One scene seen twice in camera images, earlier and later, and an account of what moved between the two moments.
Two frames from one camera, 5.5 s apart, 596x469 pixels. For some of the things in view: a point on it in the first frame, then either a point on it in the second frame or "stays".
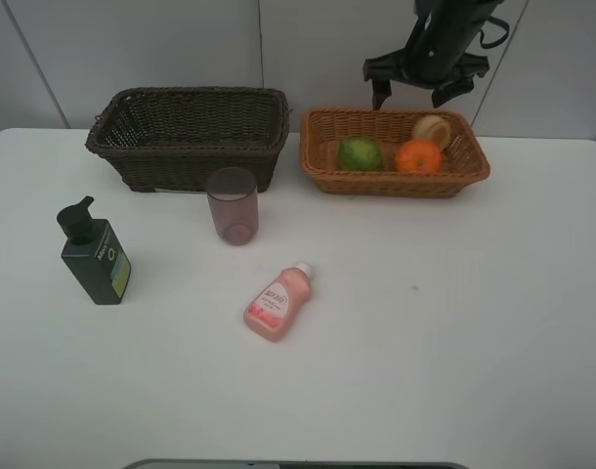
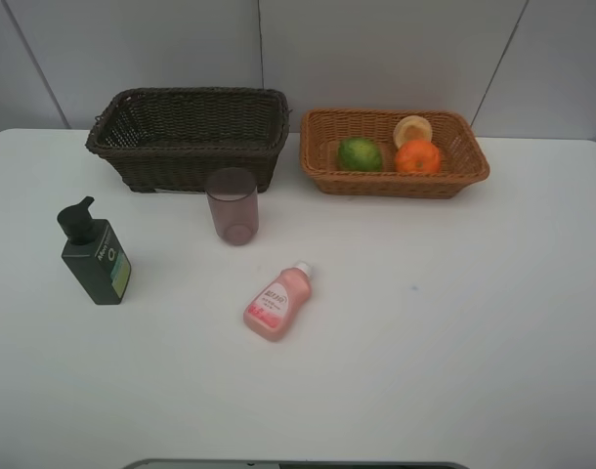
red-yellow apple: [434, 128] to [411, 129]
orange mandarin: [418, 155] stays
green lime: [359, 154] stays
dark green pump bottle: [95, 256] stays
